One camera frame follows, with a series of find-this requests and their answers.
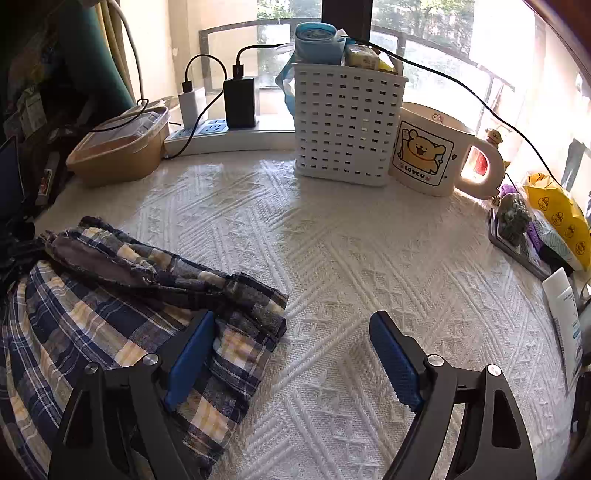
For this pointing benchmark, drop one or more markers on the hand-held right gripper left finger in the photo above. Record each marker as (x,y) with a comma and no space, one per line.
(189,360)

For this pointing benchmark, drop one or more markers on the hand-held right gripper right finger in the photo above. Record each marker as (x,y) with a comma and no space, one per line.
(395,360)

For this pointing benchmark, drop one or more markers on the plaid pants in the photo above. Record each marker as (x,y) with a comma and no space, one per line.
(92,314)

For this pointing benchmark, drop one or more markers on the white textured tablecloth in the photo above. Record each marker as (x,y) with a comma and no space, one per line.
(323,258)

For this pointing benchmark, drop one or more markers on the dark tray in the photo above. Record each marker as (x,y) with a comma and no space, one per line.
(521,258)

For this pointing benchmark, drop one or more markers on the white squeeze tube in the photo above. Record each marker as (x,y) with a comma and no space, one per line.
(563,314)

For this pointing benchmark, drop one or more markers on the green figurine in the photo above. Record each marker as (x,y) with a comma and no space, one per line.
(512,217)

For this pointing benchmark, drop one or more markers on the purple packet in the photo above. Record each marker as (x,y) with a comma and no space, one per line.
(538,240)

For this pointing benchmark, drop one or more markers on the cartoon bear mug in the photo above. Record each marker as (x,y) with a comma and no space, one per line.
(425,152)

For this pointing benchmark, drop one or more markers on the brown lidded food container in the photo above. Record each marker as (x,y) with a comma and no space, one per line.
(115,157)

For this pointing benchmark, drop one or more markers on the yellow snack bag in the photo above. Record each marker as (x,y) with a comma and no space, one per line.
(558,212)

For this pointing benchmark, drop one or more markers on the white power strip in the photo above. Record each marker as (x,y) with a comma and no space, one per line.
(240,138)

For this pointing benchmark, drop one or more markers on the white tube cartoon label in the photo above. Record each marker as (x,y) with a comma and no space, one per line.
(46,180)

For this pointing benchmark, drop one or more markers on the white perforated basket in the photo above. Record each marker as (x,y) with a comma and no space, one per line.
(346,124)

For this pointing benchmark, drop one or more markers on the small yellow bear figurine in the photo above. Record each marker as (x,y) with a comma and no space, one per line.
(495,136)

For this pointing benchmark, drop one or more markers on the white USB charger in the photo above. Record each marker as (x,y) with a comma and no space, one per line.
(188,108)

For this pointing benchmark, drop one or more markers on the dark power adapter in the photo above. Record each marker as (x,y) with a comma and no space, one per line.
(240,104)

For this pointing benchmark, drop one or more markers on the light blue plastic bag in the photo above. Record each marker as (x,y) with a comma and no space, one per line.
(284,87)

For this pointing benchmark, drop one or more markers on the yellow snack packets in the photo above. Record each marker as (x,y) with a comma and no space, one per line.
(362,57)

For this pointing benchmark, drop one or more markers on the teal curtain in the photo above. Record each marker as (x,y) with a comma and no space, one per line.
(92,55)

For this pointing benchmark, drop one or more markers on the blue bag roll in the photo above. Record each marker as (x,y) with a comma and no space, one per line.
(318,46)

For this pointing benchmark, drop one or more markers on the dark window post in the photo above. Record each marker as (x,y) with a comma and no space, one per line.
(346,14)

